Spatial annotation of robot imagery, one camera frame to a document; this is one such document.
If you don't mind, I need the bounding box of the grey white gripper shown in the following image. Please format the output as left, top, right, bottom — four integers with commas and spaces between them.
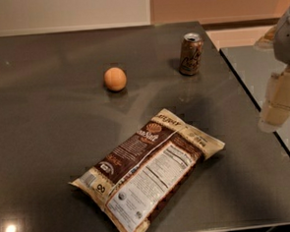
254, 6, 290, 133

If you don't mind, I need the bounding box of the orange brown soda can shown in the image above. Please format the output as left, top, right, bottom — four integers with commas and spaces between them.
179, 32, 203, 76

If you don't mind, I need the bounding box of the brown chip bag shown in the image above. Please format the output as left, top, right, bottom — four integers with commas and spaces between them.
72, 109, 225, 232

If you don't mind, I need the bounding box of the grey side table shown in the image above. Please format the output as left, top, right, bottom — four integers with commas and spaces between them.
220, 45, 290, 157

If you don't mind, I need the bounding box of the orange fruit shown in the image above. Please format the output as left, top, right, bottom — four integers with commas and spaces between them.
103, 68, 127, 92

